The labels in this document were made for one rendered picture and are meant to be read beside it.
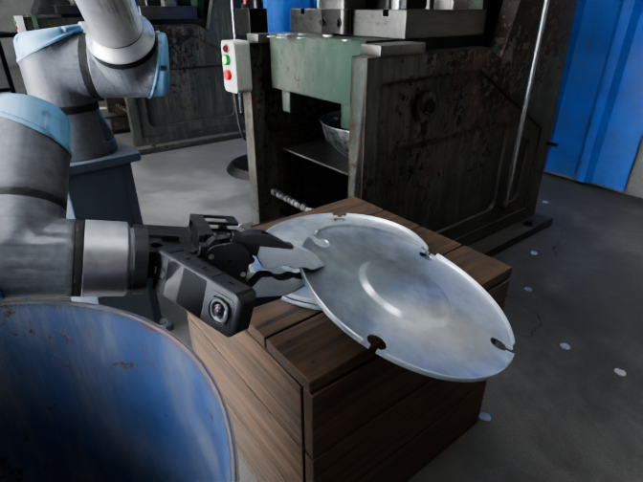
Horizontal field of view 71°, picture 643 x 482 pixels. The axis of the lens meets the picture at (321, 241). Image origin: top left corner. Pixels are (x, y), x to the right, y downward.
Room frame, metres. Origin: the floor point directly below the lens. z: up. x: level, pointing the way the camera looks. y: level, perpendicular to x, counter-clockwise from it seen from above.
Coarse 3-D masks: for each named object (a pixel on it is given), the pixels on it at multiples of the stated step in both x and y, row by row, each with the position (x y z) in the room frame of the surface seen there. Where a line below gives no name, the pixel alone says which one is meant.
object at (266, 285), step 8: (256, 272) 0.44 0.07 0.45; (264, 272) 0.44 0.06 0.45; (272, 272) 0.47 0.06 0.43; (280, 272) 0.47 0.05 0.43; (288, 272) 0.45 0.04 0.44; (248, 280) 0.44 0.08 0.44; (256, 280) 0.43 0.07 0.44; (264, 280) 0.43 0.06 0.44; (272, 280) 0.43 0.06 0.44; (280, 280) 0.44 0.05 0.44; (288, 280) 0.44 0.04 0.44; (296, 280) 0.44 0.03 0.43; (256, 288) 0.43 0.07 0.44; (264, 288) 0.43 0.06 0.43; (272, 288) 0.43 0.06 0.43; (280, 288) 0.44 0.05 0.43; (288, 288) 0.44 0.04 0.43; (296, 288) 0.44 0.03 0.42; (256, 296) 0.42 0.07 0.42; (264, 296) 0.43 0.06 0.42
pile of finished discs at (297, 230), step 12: (300, 216) 0.77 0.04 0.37; (312, 216) 0.78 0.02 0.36; (324, 216) 0.78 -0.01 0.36; (336, 216) 0.78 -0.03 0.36; (348, 216) 0.78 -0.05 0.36; (360, 216) 0.78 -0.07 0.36; (372, 216) 0.77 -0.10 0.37; (276, 228) 0.73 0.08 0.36; (288, 228) 0.73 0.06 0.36; (300, 228) 0.73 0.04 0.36; (312, 228) 0.73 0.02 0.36; (384, 228) 0.73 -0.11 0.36; (396, 228) 0.73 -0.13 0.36; (300, 240) 0.68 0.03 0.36; (420, 240) 0.68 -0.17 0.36; (420, 252) 0.66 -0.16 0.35; (252, 264) 0.60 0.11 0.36; (288, 300) 0.52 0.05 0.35; (300, 300) 0.51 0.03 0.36; (312, 300) 0.50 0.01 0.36
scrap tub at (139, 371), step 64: (0, 320) 0.33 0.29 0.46; (64, 320) 0.33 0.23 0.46; (128, 320) 0.31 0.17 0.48; (0, 384) 0.32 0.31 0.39; (64, 384) 0.33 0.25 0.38; (128, 384) 0.32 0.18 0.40; (192, 384) 0.27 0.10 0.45; (0, 448) 0.31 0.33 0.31; (64, 448) 0.33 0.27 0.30; (128, 448) 0.32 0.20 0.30; (192, 448) 0.28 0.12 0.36
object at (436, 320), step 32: (352, 224) 0.61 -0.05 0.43; (320, 256) 0.50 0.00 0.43; (352, 256) 0.52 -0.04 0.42; (384, 256) 0.55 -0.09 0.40; (416, 256) 0.59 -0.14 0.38; (320, 288) 0.43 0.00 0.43; (352, 288) 0.45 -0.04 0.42; (384, 288) 0.46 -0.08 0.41; (416, 288) 0.49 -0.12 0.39; (448, 288) 0.52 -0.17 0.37; (480, 288) 0.55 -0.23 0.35; (352, 320) 0.39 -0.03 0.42; (384, 320) 0.41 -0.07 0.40; (416, 320) 0.42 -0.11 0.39; (448, 320) 0.44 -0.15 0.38; (480, 320) 0.47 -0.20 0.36; (384, 352) 0.35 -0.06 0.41; (416, 352) 0.37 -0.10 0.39; (448, 352) 0.38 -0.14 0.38; (480, 352) 0.40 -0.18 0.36
